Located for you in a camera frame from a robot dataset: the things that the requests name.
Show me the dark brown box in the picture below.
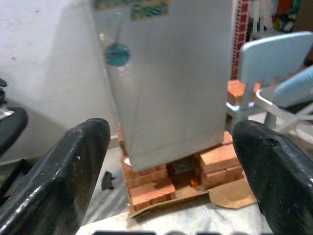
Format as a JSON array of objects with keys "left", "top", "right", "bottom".
[{"left": 167, "top": 159, "right": 200, "bottom": 189}]

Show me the black scrap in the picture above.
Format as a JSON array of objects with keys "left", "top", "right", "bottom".
[{"left": 101, "top": 170, "right": 117, "bottom": 190}]

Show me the white fridge door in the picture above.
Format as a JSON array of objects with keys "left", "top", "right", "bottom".
[{"left": 91, "top": 0, "right": 134, "bottom": 172}]

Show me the white hanging cloth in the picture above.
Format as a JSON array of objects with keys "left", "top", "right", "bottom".
[{"left": 249, "top": 0, "right": 277, "bottom": 32}]

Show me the light blue plastic chair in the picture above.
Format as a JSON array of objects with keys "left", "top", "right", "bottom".
[{"left": 225, "top": 31, "right": 313, "bottom": 128}]

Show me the white floor sheet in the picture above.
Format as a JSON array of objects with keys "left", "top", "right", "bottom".
[{"left": 78, "top": 195, "right": 273, "bottom": 235}]

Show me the green rectangular fridge sticker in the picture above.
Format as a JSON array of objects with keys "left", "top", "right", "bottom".
[
  {"left": 132, "top": 0, "right": 170, "bottom": 21},
  {"left": 94, "top": 0, "right": 130, "bottom": 10}
]

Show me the red brick pattern panel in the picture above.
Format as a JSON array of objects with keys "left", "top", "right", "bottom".
[{"left": 231, "top": 0, "right": 250, "bottom": 81}]

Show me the red brick stack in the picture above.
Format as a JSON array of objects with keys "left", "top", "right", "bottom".
[
  {"left": 195, "top": 131, "right": 245, "bottom": 190},
  {"left": 118, "top": 127, "right": 177, "bottom": 212},
  {"left": 227, "top": 80, "right": 246, "bottom": 107}
]

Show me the brown cardboard sheet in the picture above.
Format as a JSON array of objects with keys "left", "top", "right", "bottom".
[{"left": 128, "top": 176, "right": 257, "bottom": 218}]

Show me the colourful hanging cloth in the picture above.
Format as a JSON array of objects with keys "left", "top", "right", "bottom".
[{"left": 273, "top": 0, "right": 303, "bottom": 32}]

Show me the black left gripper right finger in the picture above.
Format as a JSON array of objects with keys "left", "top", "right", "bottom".
[{"left": 231, "top": 120, "right": 313, "bottom": 235}]

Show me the light blue padded chair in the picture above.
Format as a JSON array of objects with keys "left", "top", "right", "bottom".
[{"left": 254, "top": 65, "right": 313, "bottom": 135}]

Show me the round teal fridge sticker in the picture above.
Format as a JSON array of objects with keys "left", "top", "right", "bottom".
[{"left": 105, "top": 43, "right": 131, "bottom": 67}]

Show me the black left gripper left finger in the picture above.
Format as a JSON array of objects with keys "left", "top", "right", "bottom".
[{"left": 0, "top": 118, "right": 111, "bottom": 235}]

